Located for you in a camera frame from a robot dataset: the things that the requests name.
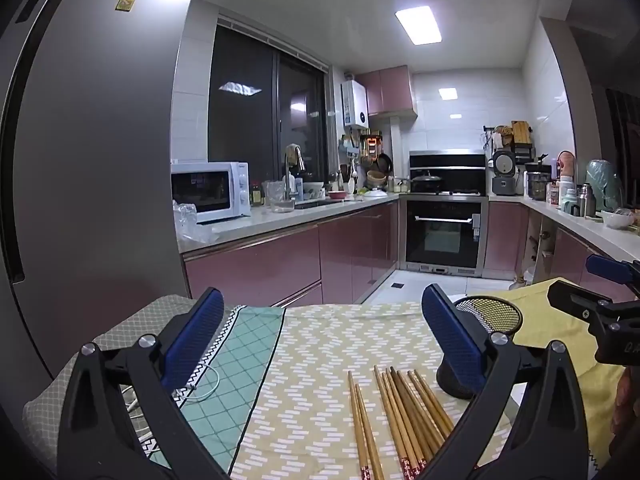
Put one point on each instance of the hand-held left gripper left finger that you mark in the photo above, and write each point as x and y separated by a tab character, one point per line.
192	340

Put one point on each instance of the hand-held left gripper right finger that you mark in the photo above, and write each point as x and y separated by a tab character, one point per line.
450	340

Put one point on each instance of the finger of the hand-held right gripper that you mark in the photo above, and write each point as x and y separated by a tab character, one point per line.
575	302
610	269

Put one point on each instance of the black mesh utensil holder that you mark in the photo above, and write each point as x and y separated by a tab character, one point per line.
492	315

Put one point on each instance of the bundle of wooden chopsticks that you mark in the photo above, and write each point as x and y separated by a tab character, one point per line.
400	410

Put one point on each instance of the person's right hand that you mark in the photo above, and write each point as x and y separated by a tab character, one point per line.
630	410

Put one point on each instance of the white bowl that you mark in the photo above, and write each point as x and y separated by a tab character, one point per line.
616	219

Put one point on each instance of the steel thermos bottle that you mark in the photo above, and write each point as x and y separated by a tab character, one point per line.
586	202

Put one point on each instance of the green plastic bag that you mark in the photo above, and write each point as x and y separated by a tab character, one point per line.
605	182

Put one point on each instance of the pink lower kitchen cabinets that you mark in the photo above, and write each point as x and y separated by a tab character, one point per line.
300	260
505	240

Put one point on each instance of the built-in black oven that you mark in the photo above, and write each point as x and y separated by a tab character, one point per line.
442	235

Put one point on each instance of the steel pot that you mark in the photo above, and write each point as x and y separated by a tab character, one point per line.
537	185

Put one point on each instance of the pink water jug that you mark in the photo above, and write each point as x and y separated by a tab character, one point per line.
565	165

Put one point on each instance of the clear crumpled plastic bag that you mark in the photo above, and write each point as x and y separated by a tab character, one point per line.
192	222

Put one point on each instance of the patterned patchwork tablecloth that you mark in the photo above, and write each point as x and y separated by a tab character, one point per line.
310	360

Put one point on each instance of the grey rice cooker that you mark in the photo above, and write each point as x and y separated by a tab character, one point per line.
505	175

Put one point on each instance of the white microwave oven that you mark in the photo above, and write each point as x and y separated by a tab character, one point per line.
210	192

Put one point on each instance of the dark sauce bottle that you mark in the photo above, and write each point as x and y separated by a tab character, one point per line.
257	195

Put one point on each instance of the black wok with lid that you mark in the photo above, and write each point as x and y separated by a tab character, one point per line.
426	182

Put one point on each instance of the wooden cutting board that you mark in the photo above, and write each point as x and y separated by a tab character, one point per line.
521	132

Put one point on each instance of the clear glass container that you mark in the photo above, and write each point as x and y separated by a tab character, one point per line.
280	197

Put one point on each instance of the black range hood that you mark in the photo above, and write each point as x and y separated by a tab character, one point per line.
450	162

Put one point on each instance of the hanging black frying pan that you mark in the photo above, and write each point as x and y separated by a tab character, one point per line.
384	164

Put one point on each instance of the grey refrigerator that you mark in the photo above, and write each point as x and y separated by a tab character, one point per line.
100	160

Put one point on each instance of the steel kitchen faucet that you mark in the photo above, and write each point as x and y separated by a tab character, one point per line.
299	157

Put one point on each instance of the dark kitchen window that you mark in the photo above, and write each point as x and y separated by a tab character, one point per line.
245	125

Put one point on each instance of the rectangular ceiling light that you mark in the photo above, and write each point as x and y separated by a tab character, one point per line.
418	25

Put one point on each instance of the yellow fridge sticker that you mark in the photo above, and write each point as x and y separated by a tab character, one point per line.
125	3

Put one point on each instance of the white wall water heater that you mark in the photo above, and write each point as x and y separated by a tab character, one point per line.
355	105

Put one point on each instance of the pink upper wall cabinet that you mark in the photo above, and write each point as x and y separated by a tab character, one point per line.
390	92

